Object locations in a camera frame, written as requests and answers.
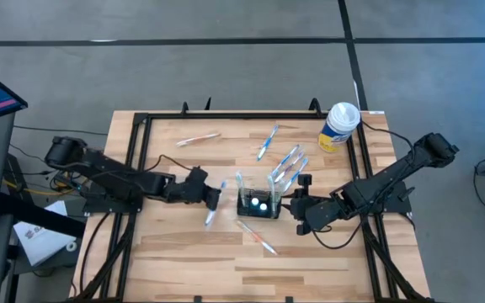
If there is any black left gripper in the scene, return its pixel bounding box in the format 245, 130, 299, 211
177, 183, 222, 211

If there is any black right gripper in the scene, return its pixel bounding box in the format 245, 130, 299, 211
283, 173, 317, 236

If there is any blue toothbrush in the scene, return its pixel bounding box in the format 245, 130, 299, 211
284, 157, 310, 193
204, 179, 228, 228
256, 124, 280, 162
269, 144, 301, 180

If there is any teal toothbrush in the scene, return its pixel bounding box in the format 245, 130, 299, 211
234, 170, 248, 208

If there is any black wire caddy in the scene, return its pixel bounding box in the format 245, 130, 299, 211
236, 187, 285, 221

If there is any purple toothbrush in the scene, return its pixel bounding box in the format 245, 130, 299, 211
274, 151, 306, 184

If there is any Lysol wipes canister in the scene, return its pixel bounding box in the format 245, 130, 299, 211
317, 101, 362, 154

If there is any black metal stand beam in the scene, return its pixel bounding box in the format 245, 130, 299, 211
0, 193, 87, 239

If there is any white paper box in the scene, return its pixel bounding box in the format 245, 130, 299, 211
13, 199, 78, 268

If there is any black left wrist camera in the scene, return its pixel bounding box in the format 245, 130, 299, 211
185, 166, 211, 189

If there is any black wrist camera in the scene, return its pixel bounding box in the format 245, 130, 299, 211
185, 166, 211, 189
312, 196, 341, 231

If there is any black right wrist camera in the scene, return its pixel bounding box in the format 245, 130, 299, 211
312, 196, 341, 231

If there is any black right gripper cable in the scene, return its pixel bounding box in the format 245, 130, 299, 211
309, 216, 365, 252

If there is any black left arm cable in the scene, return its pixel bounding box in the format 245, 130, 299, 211
144, 153, 194, 173

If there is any black aluminium table frame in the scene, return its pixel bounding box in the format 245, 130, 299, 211
67, 98, 435, 303

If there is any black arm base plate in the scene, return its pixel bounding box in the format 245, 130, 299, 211
351, 180, 413, 214
84, 180, 147, 214

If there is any long black right arm cable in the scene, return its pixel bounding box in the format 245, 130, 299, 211
359, 120, 415, 151

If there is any yellow cable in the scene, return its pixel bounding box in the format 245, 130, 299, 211
2, 176, 83, 197

